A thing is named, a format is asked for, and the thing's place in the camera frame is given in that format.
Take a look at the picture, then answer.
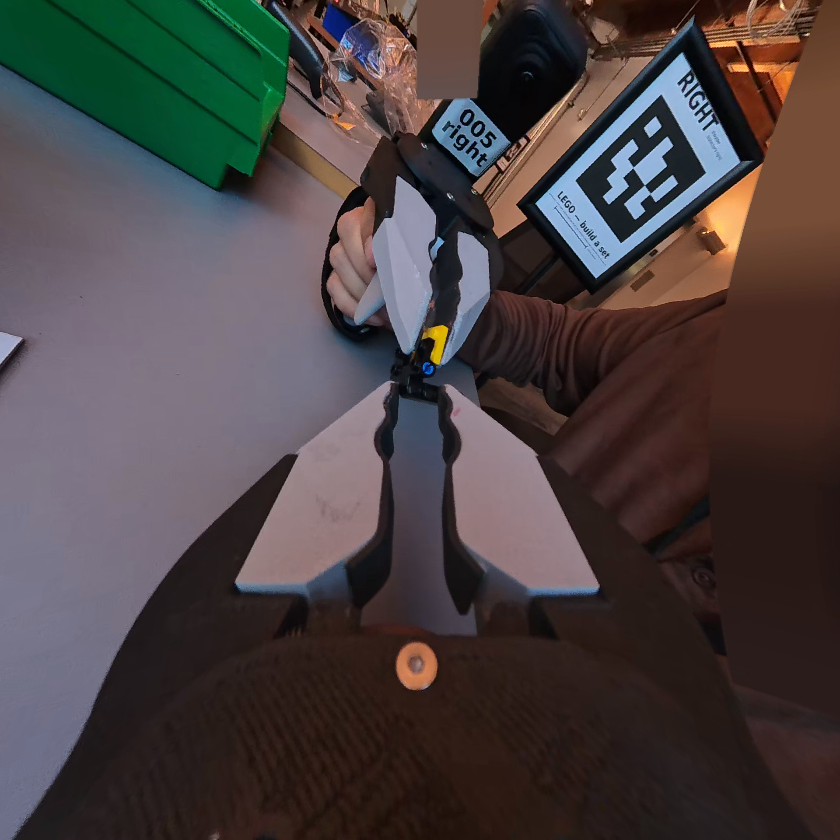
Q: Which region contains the blue computer screen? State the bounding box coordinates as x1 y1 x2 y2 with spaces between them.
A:
322 3 363 42

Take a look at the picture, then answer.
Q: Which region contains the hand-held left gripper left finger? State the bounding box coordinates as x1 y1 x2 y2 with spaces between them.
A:
234 382 403 610

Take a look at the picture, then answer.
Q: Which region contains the person's right hand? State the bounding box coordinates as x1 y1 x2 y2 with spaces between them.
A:
327 203 389 328

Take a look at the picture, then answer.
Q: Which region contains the black framed tag sign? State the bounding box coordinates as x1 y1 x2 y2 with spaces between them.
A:
517 16 765 294

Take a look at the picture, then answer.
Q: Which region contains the person's right forearm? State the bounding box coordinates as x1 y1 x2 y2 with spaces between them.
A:
455 287 723 421

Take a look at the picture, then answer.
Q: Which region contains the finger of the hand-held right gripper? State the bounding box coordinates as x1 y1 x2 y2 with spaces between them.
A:
371 176 441 358
430 230 492 366

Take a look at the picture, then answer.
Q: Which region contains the yellow and black lego assembly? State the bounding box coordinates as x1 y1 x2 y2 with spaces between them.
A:
392 322 452 403

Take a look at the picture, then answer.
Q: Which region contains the clear plastic bag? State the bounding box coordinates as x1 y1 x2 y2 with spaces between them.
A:
322 16 421 135

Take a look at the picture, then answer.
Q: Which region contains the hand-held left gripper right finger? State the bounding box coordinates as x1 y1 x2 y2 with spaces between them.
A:
438 386 601 616

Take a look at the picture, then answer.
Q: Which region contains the green plastic bin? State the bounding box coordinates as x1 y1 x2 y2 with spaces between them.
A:
0 0 291 191

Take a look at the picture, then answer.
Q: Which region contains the person's brown sweater torso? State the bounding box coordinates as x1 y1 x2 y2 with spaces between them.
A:
482 374 719 657

